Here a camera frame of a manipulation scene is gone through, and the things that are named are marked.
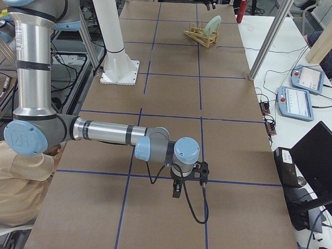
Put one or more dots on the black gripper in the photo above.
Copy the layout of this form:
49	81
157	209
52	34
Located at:
179	180

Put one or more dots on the light green plate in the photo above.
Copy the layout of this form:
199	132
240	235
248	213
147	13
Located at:
212	25

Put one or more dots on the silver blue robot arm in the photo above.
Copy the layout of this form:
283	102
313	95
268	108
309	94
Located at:
36	126

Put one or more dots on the black desktop box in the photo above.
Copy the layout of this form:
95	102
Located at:
286	169

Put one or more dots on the orange black connector block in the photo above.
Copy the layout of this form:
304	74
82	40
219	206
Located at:
264	107

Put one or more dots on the black monitor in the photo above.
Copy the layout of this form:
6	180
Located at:
312	156

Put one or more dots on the near teach pendant tablet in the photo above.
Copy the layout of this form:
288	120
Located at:
295	103

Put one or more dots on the teach pendant tablet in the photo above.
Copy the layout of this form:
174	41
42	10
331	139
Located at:
295	103
308	78

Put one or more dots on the wooden dish rack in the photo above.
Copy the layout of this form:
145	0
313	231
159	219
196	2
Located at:
196	33

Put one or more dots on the person in beige clothes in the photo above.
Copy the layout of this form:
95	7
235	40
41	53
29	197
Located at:
24	183

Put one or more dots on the far teach pendant tablet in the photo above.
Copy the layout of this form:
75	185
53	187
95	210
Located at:
308	78

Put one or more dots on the red cylinder tube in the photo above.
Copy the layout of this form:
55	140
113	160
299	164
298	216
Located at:
242	10

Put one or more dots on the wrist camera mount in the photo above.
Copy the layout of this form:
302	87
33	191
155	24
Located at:
201	172

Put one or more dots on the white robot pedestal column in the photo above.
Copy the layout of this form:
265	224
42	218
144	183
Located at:
118	67

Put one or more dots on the aluminium frame post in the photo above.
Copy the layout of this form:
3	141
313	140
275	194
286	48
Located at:
273	31

